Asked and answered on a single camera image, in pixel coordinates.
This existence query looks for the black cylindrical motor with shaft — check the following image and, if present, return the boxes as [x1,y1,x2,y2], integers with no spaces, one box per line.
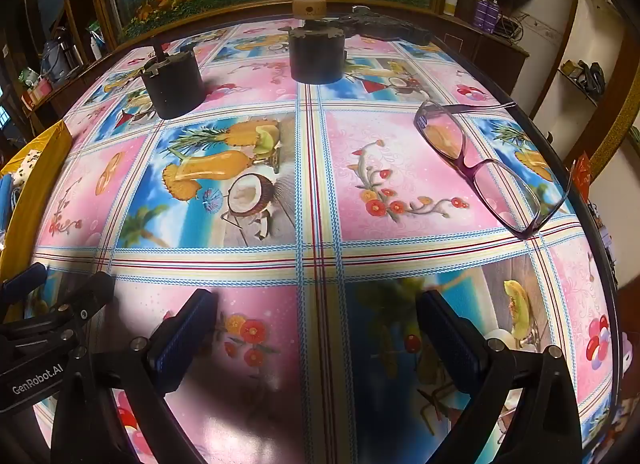
[139,43,206,120]

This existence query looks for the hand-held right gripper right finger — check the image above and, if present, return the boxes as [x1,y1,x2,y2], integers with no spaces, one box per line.
[416,289,586,464]

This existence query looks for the red paper decoration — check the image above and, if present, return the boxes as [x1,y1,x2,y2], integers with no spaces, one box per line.
[572,154,593,200]

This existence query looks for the black plastic tool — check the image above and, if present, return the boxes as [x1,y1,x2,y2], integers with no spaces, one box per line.
[327,5,433,45]

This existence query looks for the fruit print tablecloth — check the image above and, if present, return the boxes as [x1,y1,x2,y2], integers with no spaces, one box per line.
[30,19,621,464]

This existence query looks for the grey blue thermos kettle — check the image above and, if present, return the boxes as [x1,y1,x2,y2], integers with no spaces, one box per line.
[40,39,76,80]

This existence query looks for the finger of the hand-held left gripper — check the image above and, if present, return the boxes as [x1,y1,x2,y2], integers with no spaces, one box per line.
[47,271,117,345]
[0,261,48,325]

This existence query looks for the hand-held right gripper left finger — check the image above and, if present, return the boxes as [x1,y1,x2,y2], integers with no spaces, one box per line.
[50,288,221,464]

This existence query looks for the yellow rimmed white tray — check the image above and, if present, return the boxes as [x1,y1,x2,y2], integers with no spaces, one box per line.
[0,119,73,295]

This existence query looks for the black cylindrical motor with gear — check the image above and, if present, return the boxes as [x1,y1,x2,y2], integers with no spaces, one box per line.
[287,19,348,84]

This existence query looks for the purple frame glasses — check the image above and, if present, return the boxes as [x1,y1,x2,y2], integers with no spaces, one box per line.
[414,98,576,241]

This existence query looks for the dark strap bundle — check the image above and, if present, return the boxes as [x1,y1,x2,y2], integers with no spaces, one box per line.
[560,59,606,95]

